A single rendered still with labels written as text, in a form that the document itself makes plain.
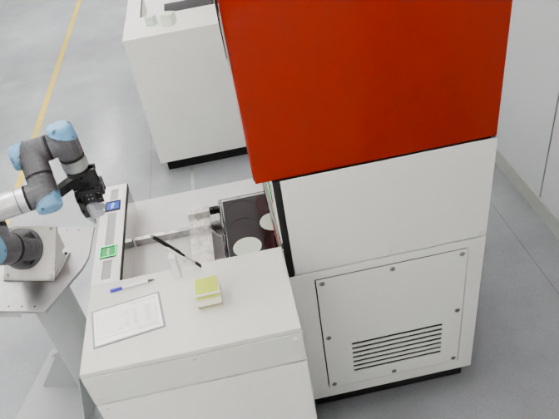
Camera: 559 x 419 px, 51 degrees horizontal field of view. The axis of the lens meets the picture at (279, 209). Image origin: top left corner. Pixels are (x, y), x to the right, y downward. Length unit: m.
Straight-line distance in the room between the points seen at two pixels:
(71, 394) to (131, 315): 1.23
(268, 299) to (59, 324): 1.03
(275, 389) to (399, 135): 0.85
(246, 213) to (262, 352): 0.64
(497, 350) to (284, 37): 1.83
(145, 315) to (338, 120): 0.80
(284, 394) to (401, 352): 0.72
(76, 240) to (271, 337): 1.04
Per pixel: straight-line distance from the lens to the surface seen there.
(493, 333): 2.90
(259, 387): 1.83
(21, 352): 3.32
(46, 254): 2.30
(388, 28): 1.59
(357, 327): 2.26
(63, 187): 1.90
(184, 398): 1.84
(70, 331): 2.53
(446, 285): 2.23
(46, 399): 3.04
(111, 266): 2.01
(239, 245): 2.02
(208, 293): 1.70
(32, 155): 1.79
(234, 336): 1.67
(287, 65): 1.56
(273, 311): 1.70
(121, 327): 1.80
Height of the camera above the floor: 2.23
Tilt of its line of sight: 39 degrees down
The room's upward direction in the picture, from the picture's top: 10 degrees counter-clockwise
